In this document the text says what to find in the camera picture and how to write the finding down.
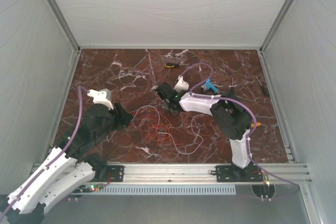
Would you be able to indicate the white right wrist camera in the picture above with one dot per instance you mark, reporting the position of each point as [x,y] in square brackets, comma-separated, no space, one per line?
[181,85]

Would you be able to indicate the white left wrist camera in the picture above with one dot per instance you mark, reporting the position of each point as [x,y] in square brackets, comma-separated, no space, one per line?
[101,97]

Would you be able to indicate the yellow black screwdriver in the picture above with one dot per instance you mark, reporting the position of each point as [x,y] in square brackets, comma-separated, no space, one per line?
[174,65]

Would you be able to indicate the aluminium front rail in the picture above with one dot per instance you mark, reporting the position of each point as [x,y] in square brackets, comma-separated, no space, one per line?
[198,173]

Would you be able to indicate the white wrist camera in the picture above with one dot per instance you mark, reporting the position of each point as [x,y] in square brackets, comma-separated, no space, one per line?
[101,97]
[181,85]

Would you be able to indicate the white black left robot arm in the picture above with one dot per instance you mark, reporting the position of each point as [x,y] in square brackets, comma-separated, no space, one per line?
[67,167]

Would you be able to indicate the black handled small screwdriver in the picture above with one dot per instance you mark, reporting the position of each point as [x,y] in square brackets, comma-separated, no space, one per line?
[232,85]

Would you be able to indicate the grey slotted cable duct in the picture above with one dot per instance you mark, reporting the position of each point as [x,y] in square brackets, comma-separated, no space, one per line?
[161,190]

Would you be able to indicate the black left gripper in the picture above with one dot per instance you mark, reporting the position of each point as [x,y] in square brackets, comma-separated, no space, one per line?
[123,117]

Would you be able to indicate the black precision screwdriver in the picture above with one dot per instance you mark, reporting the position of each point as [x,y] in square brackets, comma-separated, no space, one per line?
[263,88]

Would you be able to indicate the orange handled screwdriver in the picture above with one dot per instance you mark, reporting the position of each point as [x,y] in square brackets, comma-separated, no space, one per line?
[256,125]

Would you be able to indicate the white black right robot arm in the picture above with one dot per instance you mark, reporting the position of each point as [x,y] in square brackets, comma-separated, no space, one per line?
[233,118]

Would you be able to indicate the blue plastic tool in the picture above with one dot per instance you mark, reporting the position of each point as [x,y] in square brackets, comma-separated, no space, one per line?
[208,85]

